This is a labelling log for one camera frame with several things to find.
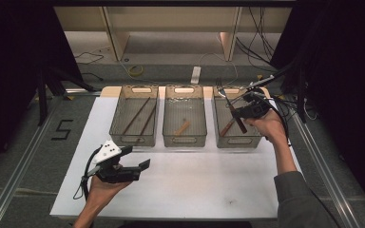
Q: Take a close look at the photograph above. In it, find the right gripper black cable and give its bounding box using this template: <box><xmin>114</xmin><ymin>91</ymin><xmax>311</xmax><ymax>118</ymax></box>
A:
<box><xmin>253</xmin><ymin>88</ymin><xmax>293</xmax><ymax>147</ymax></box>

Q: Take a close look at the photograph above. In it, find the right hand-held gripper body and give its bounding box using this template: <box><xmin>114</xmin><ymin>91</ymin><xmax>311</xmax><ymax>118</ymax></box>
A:
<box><xmin>226</xmin><ymin>74</ymin><xmax>275</xmax><ymax>121</ymax></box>

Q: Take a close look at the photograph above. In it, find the clear spoon with wooden handle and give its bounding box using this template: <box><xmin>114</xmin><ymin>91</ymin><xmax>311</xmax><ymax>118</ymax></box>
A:
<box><xmin>173</xmin><ymin>118</ymin><xmax>192</xmax><ymax>137</ymax></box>

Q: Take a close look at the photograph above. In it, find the transparent grey plastic bin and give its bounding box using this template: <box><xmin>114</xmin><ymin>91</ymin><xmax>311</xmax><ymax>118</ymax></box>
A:
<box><xmin>108</xmin><ymin>85</ymin><xmax>160</xmax><ymax>148</ymax></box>
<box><xmin>212</xmin><ymin>85</ymin><xmax>264</xmax><ymax>149</ymax></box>
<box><xmin>162</xmin><ymin>84</ymin><xmax>208</xmax><ymax>148</ymax></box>

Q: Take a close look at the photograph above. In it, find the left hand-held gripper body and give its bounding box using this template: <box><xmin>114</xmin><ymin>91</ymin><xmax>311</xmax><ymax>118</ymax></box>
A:
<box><xmin>86</xmin><ymin>140</ymin><xmax>143</xmax><ymax>184</ymax></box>

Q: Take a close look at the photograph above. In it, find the dark brown chopstick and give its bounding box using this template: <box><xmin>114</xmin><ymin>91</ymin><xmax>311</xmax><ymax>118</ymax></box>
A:
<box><xmin>122</xmin><ymin>96</ymin><xmax>151</xmax><ymax>136</ymax></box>
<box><xmin>135</xmin><ymin>105</ymin><xmax>157</xmax><ymax>144</ymax></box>

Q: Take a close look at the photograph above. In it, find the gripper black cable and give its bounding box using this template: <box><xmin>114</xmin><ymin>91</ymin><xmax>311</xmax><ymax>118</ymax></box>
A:
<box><xmin>253</xmin><ymin>88</ymin><xmax>293</xmax><ymax>147</ymax></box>
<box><xmin>72</xmin><ymin>146</ymin><xmax>104</xmax><ymax>201</ymax></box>

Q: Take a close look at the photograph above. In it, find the person's right hand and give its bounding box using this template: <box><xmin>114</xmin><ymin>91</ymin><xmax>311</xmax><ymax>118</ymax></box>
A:
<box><xmin>242</xmin><ymin>108</ymin><xmax>289</xmax><ymax>144</ymax></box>

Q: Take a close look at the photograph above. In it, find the beige wooden shelf unit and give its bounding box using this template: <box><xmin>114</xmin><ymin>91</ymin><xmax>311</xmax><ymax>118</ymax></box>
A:
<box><xmin>54</xmin><ymin>6</ymin><xmax>293</xmax><ymax>63</ymax></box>

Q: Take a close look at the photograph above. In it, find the aluminium floor rail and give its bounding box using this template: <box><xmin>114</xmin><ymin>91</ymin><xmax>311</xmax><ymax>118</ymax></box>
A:
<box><xmin>289</xmin><ymin>110</ymin><xmax>362</xmax><ymax>228</ymax></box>
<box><xmin>0</xmin><ymin>94</ymin><xmax>63</xmax><ymax>228</ymax></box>

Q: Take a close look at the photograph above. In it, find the thin black floor cable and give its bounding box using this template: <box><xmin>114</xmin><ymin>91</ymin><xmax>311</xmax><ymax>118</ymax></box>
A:
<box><xmin>75</xmin><ymin>50</ymin><xmax>105</xmax><ymax>82</ymax></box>

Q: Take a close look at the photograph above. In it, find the yellow tape roll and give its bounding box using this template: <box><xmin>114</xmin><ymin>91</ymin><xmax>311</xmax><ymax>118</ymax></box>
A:
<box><xmin>128</xmin><ymin>65</ymin><xmax>144</xmax><ymax>78</ymax></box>

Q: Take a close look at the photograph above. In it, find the black cable bundle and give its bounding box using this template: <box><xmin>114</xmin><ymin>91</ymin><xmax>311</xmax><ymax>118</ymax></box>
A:
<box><xmin>236</xmin><ymin>7</ymin><xmax>279</xmax><ymax>73</ymax></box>

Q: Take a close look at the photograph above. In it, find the person's left hand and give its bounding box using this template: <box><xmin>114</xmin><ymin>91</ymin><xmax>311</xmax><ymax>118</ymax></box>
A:
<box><xmin>86</xmin><ymin>164</ymin><xmax>135</xmax><ymax>207</ymax></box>

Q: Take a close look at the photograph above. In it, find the white cable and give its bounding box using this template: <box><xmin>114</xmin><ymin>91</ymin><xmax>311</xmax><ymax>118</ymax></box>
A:
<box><xmin>199</xmin><ymin>51</ymin><xmax>240</xmax><ymax>86</ymax></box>
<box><xmin>118</xmin><ymin>58</ymin><xmax>160</xmax><ymax>86</ymax></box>

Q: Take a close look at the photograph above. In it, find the white power strip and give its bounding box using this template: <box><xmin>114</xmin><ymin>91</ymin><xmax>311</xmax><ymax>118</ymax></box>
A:
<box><xmin>190</xmin><ymin>66</ymin><xmax>202</xmax><ymax>86</ymax></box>

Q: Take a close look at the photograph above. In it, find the tangle of cables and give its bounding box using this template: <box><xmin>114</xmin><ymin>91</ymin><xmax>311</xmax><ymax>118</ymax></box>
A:
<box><xmin>274</xmin><ymin>94</ymin><xmax>318</xmax><ymax>125</ymax></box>

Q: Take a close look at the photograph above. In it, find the white foam board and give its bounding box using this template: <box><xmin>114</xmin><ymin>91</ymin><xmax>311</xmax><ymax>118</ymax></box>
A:
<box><xmin>49</xmin><ymin>96</ymin><xmax>302</xmax><ymax>220</ymax></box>

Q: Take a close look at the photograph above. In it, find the black metal stand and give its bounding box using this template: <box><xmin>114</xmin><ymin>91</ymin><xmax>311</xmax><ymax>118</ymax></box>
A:
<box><xmin>36</xmin><ymin>63</ymin><xmax>98</xmax><ymax>126</ymax></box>
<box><xmin>253</xmin><ymin>60</ymin><xmax>309</xmax><ymax>124</ymax></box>

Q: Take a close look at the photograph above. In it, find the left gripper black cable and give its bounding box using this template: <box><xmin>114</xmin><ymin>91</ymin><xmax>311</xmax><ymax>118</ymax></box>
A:
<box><xmin>72</xmin><ymin>146</ymin><xmax>104</xmax><ymax>201</ymax></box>

